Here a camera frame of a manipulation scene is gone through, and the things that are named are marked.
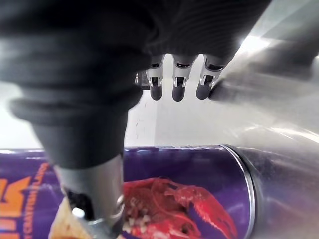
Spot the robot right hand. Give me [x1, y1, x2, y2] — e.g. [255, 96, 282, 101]
[0, 0, 272, 236]

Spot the purple crayfish chips can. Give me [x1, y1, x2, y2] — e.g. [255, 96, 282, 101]
[0, 143, 257, 239]

